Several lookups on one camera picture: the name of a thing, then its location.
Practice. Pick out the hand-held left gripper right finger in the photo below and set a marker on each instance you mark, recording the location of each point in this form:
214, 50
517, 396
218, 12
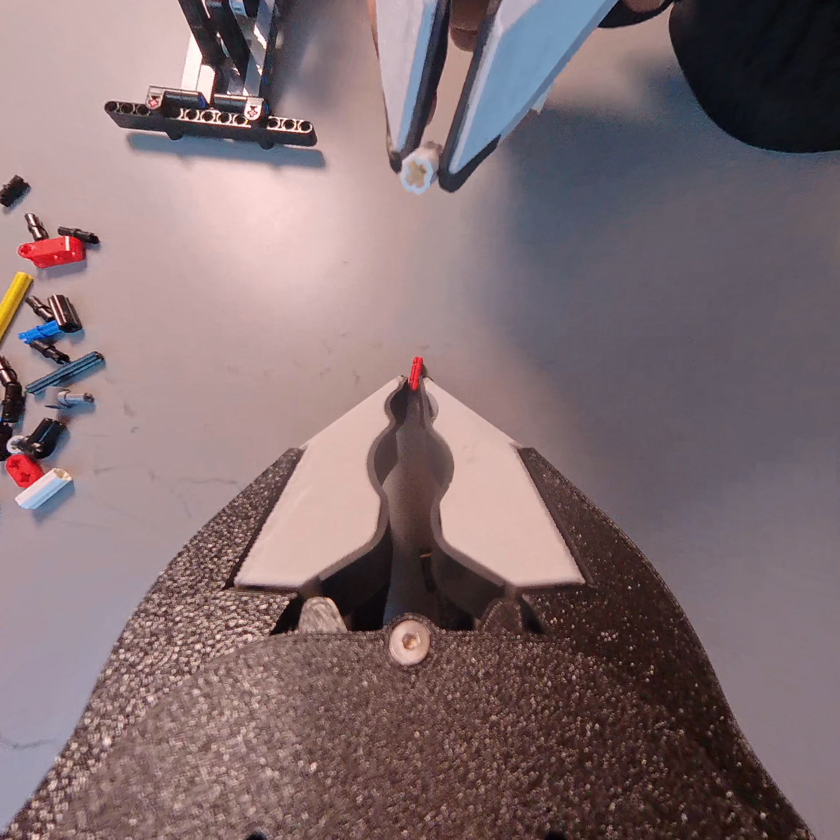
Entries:
505, 518

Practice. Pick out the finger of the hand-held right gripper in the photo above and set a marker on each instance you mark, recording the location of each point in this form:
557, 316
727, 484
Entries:
407, 65
525, 65

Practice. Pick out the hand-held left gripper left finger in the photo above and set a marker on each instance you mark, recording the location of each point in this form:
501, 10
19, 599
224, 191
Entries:
315, 518

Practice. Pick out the white tube connector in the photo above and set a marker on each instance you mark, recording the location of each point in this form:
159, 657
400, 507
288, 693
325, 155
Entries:
418, 172

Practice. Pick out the red axle pin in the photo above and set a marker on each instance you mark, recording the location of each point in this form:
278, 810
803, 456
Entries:
415, 371

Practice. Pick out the white spotted brick truck model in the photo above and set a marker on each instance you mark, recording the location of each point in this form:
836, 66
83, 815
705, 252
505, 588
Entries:
216, 118

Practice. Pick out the pile of small brick parts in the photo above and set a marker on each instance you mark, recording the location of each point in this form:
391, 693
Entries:
46, 328

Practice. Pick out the grey desk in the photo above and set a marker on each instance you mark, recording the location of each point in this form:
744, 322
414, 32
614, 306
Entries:
590, 328

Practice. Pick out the person's right hand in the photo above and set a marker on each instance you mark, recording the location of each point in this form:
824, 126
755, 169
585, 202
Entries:
464, 23

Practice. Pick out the black connector pin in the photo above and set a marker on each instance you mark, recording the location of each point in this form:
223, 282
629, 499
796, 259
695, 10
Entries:
13, 190

